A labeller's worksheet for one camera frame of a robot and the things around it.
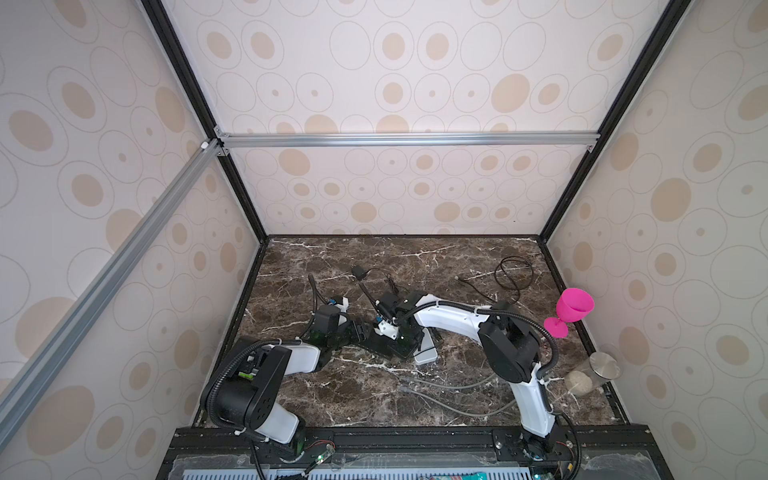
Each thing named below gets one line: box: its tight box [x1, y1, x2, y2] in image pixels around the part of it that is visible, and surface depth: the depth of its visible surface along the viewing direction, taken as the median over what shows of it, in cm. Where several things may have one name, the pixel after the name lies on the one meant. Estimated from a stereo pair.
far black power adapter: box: [351, 265, 367, 281], surface depth 111 cm
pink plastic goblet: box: [543, 288, 595, 339], surface depth 85 cm
